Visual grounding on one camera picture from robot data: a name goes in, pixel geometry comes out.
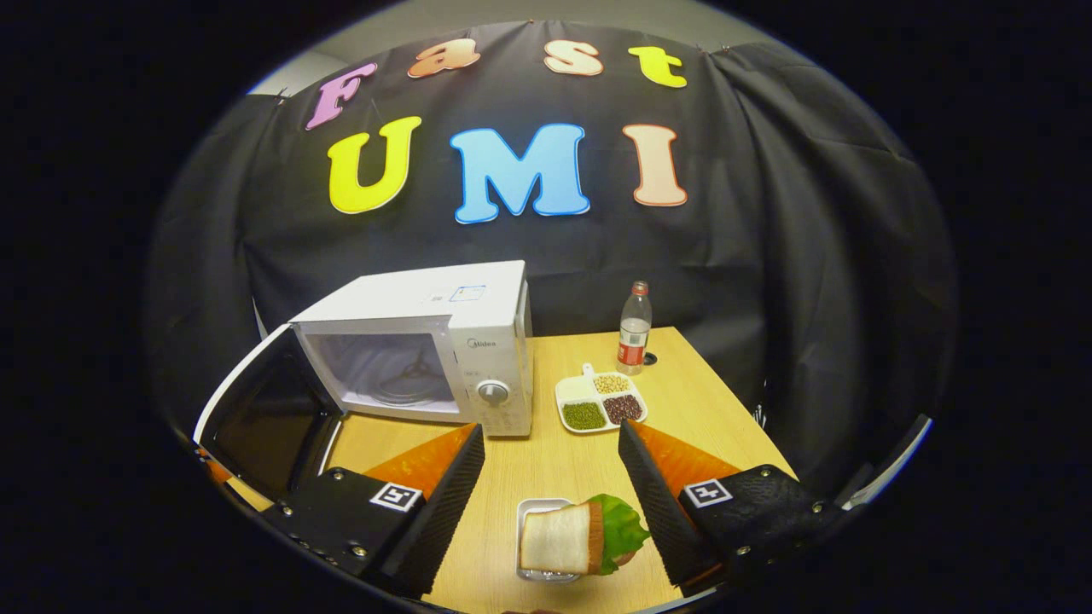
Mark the clear bottle with red label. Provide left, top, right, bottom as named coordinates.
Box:
left=616, top=281, right=653, bottom=377

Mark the bread sandwich with lettuce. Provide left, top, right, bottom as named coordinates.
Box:
left=519, top=493, right=652, bottom=576

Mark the glass turntable plate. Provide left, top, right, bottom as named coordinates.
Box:
left=365, top=354, right=449, bottom=406

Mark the white divided plate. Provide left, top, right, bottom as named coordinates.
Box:
left=555, top=363, right=649, bottom=435

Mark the small white tray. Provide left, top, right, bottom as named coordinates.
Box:
left=515, top=498, right=583, bottom=585

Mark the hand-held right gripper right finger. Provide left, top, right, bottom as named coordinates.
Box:
left=618, top=419, right=845, bottom=589

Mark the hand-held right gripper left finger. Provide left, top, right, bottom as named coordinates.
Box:
left=260, top=423, right=487, bottom=600

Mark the black backdrop cloth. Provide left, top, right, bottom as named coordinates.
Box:
left=145, top=19, right=958, bottom=495

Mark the white microwave oven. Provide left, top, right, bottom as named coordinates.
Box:
left=194, top=260, right=536, bottom=501

